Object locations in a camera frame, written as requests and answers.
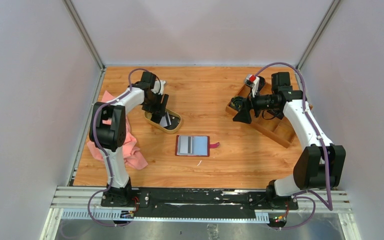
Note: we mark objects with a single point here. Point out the wooden compartment organizer tray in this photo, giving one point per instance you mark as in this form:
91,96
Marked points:
269,123

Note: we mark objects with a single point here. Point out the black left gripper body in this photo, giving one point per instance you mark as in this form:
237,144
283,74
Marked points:
154,105

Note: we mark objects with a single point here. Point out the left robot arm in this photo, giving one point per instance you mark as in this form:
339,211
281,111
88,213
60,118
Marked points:
108,132

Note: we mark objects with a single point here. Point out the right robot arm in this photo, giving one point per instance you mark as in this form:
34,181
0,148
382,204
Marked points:
321,162

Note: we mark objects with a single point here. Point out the red leather card holder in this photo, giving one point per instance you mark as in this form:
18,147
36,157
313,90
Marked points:
201,146

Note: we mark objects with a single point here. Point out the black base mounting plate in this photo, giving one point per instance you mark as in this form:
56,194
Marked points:
197,203

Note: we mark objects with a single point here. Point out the oval wooden tray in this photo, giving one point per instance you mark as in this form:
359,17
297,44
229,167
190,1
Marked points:
147,116

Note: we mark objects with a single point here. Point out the aluminium frame rail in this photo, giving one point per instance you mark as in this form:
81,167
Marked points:
82,202

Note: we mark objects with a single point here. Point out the white magnetic stripe card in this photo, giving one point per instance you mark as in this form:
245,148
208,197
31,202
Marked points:
185,145

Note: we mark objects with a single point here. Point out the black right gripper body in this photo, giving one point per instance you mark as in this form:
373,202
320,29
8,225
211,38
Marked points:
264,102

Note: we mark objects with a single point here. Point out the black tape roll left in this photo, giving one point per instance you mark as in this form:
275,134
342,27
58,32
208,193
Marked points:
240,104

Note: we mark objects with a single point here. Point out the pink cloth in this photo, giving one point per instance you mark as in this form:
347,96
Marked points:
131,152

